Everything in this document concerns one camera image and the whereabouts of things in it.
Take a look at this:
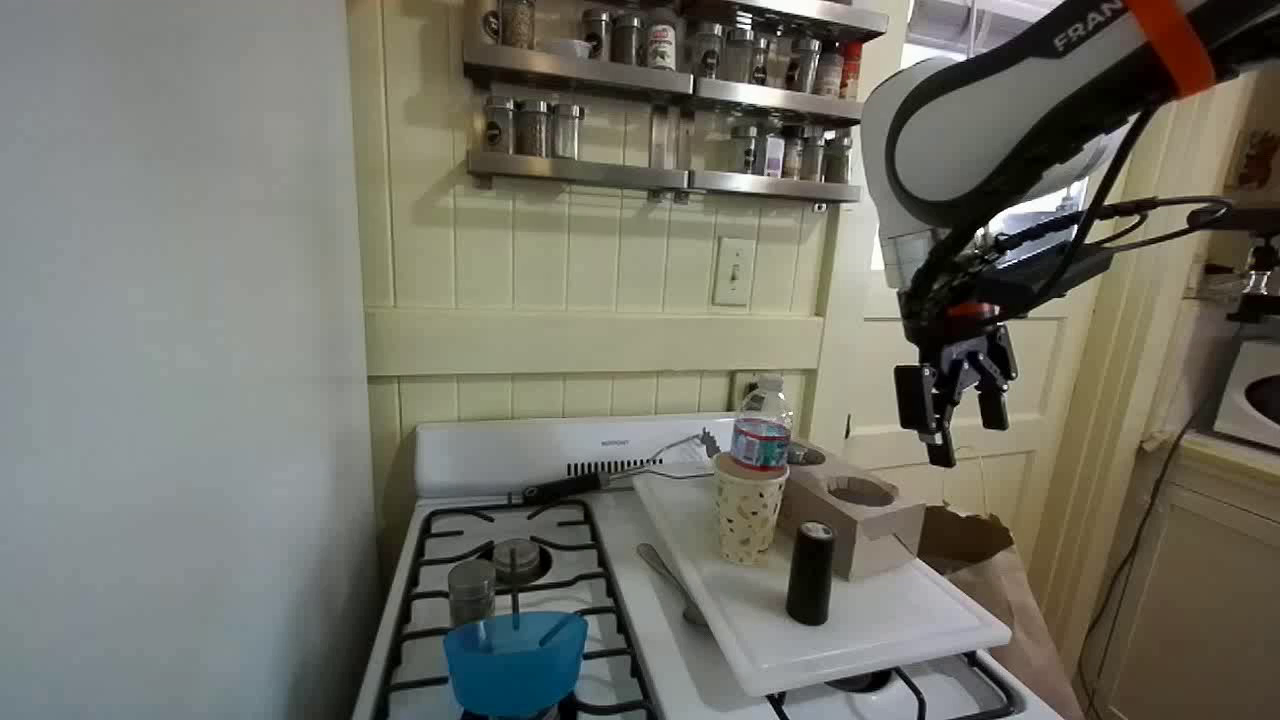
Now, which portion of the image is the steel spice shelf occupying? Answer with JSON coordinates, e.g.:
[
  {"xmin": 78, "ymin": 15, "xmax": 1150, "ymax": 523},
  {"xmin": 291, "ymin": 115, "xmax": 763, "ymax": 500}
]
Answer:
[
  {"xmin": 464, "ymin": 147, "xmax": 863, "ymax": 206},
  {"xmin": 462, "ymin": 38, "xmax": 867, "ymax": 126}
]

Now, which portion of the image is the white gas stove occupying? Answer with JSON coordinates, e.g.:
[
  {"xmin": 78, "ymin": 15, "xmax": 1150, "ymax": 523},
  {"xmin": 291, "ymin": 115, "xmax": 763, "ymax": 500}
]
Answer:
[{"xmin": 353, "ymin": 412, "xmax": 1072, "ymax": 720}]

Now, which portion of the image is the patterned paper cup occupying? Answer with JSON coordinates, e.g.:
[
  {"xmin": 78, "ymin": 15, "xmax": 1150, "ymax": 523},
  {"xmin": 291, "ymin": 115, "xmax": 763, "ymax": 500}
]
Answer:
[{"xmin": 710, "ymin": 452, "xmax": 793, "ymax": 566}]

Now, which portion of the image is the black stove grate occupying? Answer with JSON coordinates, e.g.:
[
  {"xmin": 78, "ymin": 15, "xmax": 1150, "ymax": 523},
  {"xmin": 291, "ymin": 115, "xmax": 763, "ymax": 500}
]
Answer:
[
  {"xmin": 372, "ymin": 494, "xmax": 660, "ymax": 720},
  {"xmin": 763, "ymin": 648, "xmax": 1033, "ymax": 720}
]

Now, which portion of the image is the black power cord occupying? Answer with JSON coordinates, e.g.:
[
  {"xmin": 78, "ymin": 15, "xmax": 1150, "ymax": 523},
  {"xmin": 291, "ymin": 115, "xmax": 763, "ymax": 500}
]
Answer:
[{"xmin": 1076, "ymin": 395, "xmax": 1203, "ymax": 685}]

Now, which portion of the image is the white cutting board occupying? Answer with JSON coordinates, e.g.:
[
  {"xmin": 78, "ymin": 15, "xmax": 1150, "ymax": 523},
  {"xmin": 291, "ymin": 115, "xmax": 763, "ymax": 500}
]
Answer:
[{"xmin": 630, "ymin": 469, "xmax": 1017, "ymax": 698}]

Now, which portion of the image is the silver butter knife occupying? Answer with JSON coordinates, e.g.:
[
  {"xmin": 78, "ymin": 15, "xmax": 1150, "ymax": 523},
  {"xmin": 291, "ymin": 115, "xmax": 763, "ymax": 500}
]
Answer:
[{"xmin": 632, "ymin": 534, "xmax": 722, "ymax": 641}]

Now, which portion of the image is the cream panelled door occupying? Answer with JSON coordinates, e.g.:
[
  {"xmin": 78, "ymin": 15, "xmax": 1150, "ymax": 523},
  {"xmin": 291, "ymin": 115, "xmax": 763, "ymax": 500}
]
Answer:
[{"xmin": 809, "ymin": 184, "xmax": 1116, "ymax": 602}]

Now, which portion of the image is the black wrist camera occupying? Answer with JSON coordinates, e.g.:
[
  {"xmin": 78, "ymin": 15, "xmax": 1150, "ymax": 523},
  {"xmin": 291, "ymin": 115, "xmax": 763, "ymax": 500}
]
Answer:
[{"xmin": 982, "ymin": 236, "xmax": 1120, "ymax": 322}]

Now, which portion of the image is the clear plastic water bottle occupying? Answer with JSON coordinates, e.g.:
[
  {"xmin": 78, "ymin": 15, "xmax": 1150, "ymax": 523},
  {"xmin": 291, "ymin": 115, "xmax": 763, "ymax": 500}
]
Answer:
[{"xmin": 729, "ymin": 374, "xmax": 801, "ymax": 477}]

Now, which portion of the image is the black cylinder bottle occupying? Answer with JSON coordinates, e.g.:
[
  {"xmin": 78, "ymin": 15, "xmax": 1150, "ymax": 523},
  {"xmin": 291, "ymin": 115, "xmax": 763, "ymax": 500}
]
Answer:
[{"xmin": 783, "ymin": 518, "xmax": 842, "ymax": 627}]

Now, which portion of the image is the brown paper bag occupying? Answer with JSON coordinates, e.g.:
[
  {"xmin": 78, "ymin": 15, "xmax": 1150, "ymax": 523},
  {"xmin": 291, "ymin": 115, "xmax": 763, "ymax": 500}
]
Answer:
[{"xmin": 917, "ymin": 500, "xmax": 1087, "ymax": 720}]

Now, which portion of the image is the cream light switch plate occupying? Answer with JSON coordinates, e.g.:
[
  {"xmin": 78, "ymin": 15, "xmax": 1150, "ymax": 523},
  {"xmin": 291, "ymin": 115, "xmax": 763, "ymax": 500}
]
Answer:
[{"xmin": 711, "ymin": 236, "xmax": 761, "ymax": 311}]

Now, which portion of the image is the small grey glass jar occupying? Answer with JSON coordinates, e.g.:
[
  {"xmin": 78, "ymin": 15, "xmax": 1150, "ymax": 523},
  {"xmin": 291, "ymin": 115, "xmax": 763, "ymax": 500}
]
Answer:
[{"xmin": 443, "ymin": 555, "xmax": 500, "ymax": 631}]

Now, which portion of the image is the glass spice jar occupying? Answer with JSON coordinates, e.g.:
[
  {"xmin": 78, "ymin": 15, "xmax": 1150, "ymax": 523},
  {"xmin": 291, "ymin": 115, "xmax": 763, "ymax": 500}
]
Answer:
[
  {"xmin": 729, "ymin": 115, "xmax": 770, "ymax": 175},
  {"xmin": 722, "ymin": 13, "xmax": 761, "ymax": 88},
  {"xmin": 783, "ymin": 30, "xmax": 825, "ymax": 96},
  {"xmin": 761, "ymin": 115, "xmax": 795, "ymax": 178},
  {"xmin": 477, "ymin": 0, "xmax": 535, "ymax": 54},
  {"xmin": 815, "ymin": 38, "xmax": 849, "ymax": 99},
  {"xmin": 512, "ymin": 96, "xmax": 551, "ymax": 158},
  {"xmin": 751, "ymin": 25, "xmax": 793, "ymax": 93},
  {"xmin": 793, "ymin": 119, "xmax": 829, "ymax": 184},
  {"xmin": 477, "ymin": 93, "xmax": 518, "ymax": 154},
  {"xmin": 609, "ymin": 8, "xmax": 650, "ymax": 69},
  {"xmin": 689, "ymin": 15, "xmax": 729, "ymax": 79},
  {"xmin": 646, "ymin": 4, "xmax": 689, "ymax": 72},
  {"xmin": 547, "ymin": 99, "xmax": 589, "ymax": 164},
  {"xmin": 822, "ymin": 123, "xmax": 856, "ymax": 189},
  {"xmin": 582, "ymin": 4, "xmax": 615, "ymax": 62}
]

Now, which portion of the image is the white refrigerator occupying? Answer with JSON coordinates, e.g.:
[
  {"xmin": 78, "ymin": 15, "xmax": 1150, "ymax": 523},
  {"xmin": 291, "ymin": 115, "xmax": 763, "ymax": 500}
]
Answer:
[{"xmin": 0, "ymin": 0, "xmax": 384, "ymax": 720}]

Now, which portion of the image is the cream base cabinet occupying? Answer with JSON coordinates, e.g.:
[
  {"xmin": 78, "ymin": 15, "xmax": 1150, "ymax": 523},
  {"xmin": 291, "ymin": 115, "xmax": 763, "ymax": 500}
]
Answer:
[{"xmin": 1076, "ymin": 430, "xmax": 1280, "ymax": 720}]

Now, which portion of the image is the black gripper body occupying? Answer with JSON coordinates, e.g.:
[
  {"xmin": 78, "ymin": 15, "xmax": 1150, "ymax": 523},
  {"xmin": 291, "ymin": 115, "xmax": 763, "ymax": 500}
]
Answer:
[{"xmin": 905, "ymin": 291, "xmax": 1022, "ymax": 385}]

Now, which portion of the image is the brown cardboard bottle holder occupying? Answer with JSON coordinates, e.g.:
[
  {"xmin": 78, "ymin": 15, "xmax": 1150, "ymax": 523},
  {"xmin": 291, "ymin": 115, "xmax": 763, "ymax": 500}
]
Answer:
[{"xmin": 776, "ymin": 456, "xmax": 933, "ymax": 583}]

